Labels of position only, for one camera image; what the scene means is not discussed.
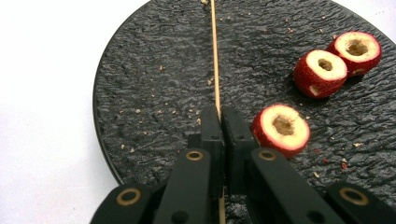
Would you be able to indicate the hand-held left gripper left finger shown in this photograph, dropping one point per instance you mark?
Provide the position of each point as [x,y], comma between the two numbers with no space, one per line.
[213,140]

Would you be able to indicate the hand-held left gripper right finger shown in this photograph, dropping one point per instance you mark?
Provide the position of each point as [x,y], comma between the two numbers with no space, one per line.
[236,137]

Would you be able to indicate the round black textured plate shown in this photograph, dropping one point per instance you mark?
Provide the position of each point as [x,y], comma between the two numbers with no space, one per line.
[155,93]

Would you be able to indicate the thin wooden skewer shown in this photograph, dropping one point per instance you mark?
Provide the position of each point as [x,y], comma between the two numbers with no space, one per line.
[214,62]

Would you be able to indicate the cored red hawthorn fruit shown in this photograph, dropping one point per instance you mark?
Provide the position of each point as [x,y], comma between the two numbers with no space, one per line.
[358,53]
[283,130]
[317,74]

